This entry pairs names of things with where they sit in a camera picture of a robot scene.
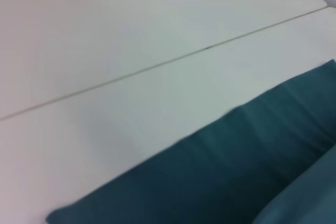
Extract teal t-shirt with FREE print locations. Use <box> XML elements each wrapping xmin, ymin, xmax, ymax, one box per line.
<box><xmin>46</xmin><ymin>58</ymin><xmax>336</xmax><ymax>224</ymax></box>

